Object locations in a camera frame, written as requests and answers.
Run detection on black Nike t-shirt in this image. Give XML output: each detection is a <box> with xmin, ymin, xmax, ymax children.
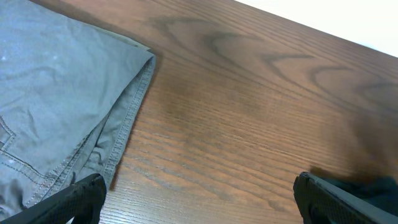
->
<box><xmin>323</xmin><ymin>177</ymin><xmax>397</xmax><ymax>216</ymax></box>

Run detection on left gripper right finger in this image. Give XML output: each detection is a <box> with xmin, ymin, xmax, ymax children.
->
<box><xmin>293</xmin><ymin>172</ymin><xmax>397</xmax><ymax>224</ymax></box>

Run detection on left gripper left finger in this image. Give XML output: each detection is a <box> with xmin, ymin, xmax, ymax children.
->
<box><xmin>1</xmin><ymin>174</ymin><xmax>107</xmax><ymax>224</ymax></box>

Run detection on folded grey shorts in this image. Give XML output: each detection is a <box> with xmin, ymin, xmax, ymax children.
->
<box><xmin>1</xmin><ymin>0</ymin><xmax>156</xmax><ymax>219</ymax></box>

